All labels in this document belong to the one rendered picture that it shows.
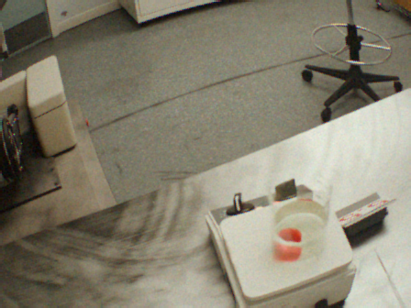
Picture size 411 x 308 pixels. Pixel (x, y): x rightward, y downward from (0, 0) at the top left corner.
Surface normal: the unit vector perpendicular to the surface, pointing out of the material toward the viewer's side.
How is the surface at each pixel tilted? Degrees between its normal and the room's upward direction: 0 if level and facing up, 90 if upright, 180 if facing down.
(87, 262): 0
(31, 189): 0
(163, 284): 0
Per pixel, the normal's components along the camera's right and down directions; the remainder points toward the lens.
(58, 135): 0.39, 0.54
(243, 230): -0.14, -0.77
